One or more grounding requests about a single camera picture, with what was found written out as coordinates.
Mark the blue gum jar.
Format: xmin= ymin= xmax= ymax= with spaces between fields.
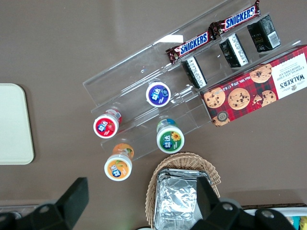
xmin=145 ymin=80 xmax=172 ymax=107

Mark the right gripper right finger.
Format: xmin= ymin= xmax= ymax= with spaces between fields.
xmin=191 ymin=176 xmax=297 ymax=230

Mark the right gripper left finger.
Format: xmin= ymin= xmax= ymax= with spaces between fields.
xmin=0 ymin=177 xmax=89 ymax=230

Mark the green gum jar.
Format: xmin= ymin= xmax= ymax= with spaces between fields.
xmin=156 ymin=118 xmax=185 ymax=154

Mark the white rectangular snack tray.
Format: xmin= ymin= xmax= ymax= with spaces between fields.
xmin=242 ymin=203 xmax=307 ymax=230

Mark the orange gum jar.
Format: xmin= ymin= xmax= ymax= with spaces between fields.
xmin=104 ymin=143 xmax=135 ymax=181

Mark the clear acrylic stepped stand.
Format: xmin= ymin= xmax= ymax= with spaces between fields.
xmin=151 ymin=0 xmax=307 ymax=96
xmin=82 ymin=43 xmax=213 ymax=161

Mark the Snickers chocolate bar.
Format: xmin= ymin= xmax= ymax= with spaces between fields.
xmin=209 ymin=0 xmax=261 ymax=38
xmin=165 ymin=31 xmax=216 ymax=65

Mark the beige plastic serving tray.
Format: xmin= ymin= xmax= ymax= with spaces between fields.
xmin=0 ymin=83 xmax=35 ymax=165

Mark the red gum jar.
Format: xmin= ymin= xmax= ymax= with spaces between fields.
xmin=93 ymin=108 xmax=122 ymax=139

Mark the silver foil food container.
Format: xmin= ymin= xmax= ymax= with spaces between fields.
xmin=153 ymin=168 xmax=213 ymax=230

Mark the small black carton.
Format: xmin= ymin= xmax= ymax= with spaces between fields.
xmin=219 ymin=33 xmax=249 ymax=69
xmin=181 ymin=55 xmax=208 ymax=89
xmin=247 ymin=14 xmax=281 ymax=53

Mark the red Walkers cookie box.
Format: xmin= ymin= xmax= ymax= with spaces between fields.
xmin=199 ymin=45 xmax=307 ymax=127

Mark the light tan wicker basket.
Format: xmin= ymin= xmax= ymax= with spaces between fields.
xmin=145 ymin=151 xmax=221 ymax=230

